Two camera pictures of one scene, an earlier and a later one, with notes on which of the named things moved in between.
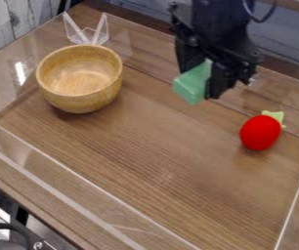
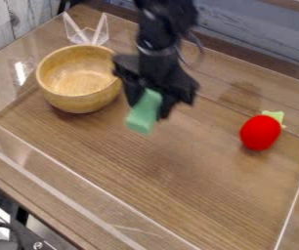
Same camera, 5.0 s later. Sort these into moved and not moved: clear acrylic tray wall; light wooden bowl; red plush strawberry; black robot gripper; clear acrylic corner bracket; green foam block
Moved: black robot gripper; green foam block
Not moved: red plush strawberry; clear acrylic tray wall; clear acrylic corner bracket; light wooden bowl
